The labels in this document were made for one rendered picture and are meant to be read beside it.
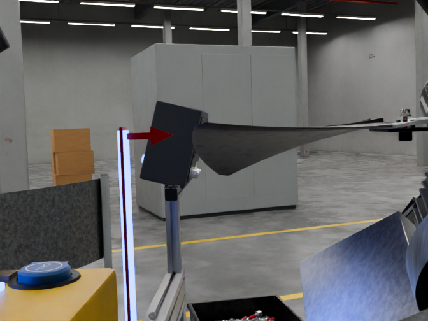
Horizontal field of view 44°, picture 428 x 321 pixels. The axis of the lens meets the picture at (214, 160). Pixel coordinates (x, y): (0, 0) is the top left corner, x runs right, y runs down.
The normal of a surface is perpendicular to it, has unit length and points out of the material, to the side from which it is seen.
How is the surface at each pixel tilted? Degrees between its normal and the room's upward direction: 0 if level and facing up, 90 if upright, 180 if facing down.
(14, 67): 90
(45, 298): 0
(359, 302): 56
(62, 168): 90
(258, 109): 90
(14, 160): 90
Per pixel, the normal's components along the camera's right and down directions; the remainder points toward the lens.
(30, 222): 0.82, 0.01
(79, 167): 0.36, 0.05
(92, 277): -0.04, -1.00
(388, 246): -0.71, -0.51
